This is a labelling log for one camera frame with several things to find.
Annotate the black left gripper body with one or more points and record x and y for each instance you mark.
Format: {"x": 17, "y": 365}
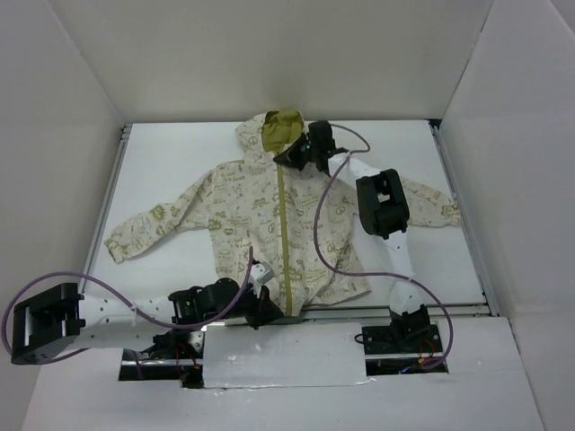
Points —
{"x": 259, "y": 304}

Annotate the aluminium left frame rail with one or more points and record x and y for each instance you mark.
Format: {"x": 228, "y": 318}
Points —
{"x": 96, "y": 242}

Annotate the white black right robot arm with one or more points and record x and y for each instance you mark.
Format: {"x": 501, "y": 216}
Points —
{"x": 383, "y": 213}

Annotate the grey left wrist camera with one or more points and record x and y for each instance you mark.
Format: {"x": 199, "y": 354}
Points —
{"x": 260, "y": 274}

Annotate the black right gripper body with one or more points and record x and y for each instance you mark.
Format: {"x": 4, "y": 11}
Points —
{"x": 303, "y": 150}

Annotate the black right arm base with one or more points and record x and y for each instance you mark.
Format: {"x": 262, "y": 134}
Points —
{"x": 407, "y": 333}

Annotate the cream green printed hooded jacket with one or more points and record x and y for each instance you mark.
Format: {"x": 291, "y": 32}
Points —
{"x": 253, "y": 207}

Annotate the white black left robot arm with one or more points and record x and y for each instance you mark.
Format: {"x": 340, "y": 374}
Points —
{"x": 61, "y": 318}

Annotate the white foam board cover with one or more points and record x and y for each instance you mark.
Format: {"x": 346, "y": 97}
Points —
{"x": 284, "y": 356}

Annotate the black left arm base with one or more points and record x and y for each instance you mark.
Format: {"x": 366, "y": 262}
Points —
{"x": 176, "y": 356}

